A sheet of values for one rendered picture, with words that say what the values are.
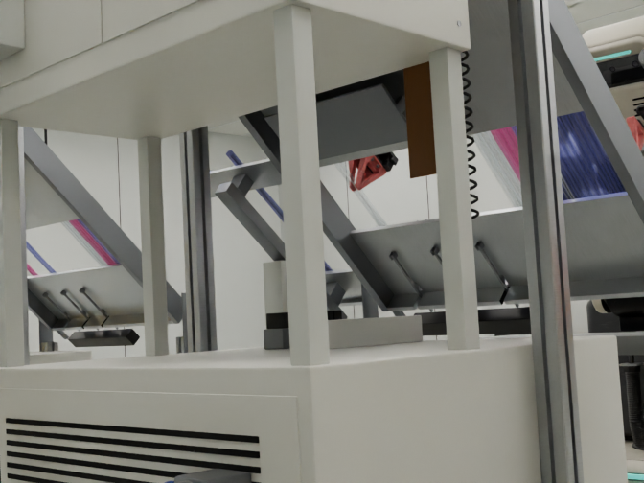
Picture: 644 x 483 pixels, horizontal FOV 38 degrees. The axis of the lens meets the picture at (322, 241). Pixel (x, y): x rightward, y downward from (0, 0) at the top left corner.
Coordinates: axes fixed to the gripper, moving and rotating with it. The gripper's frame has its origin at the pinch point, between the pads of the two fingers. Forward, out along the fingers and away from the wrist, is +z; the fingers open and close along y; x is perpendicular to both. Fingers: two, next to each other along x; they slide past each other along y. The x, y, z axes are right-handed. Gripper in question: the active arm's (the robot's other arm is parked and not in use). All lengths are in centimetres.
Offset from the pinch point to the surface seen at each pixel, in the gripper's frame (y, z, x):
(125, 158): -749, -404, 254
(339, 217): -7.7, 2.4, 5.7
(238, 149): -749, -529, 367
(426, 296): 2.3, 6.6, 28.8
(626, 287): 49, 8, 28
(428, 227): 13.0, 3.4, 11.2
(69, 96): 12, 40, -61
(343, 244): -7.7, 6.6, 10.0
